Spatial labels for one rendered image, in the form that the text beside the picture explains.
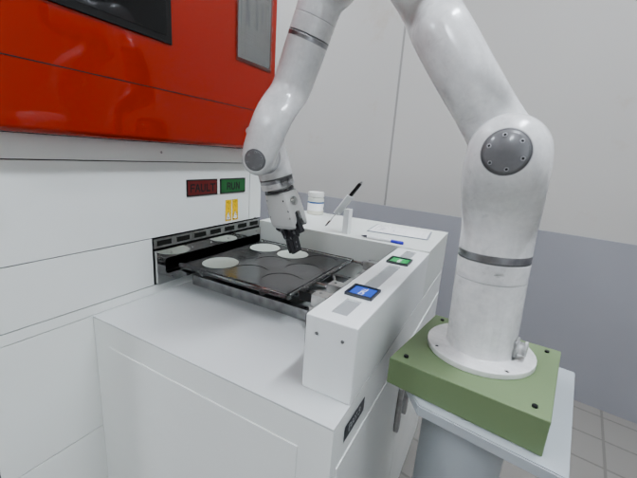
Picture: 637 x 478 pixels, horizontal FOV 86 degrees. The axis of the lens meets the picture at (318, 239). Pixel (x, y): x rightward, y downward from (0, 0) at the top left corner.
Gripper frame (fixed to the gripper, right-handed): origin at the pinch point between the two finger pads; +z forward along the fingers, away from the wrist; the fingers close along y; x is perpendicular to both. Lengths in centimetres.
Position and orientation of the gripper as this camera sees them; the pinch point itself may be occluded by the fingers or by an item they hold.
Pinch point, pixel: (293, 245)
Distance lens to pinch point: 92.2
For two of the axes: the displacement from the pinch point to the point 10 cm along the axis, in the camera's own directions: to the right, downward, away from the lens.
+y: -6.8, -0.9, 7.2
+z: 2.2, 9.2, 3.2
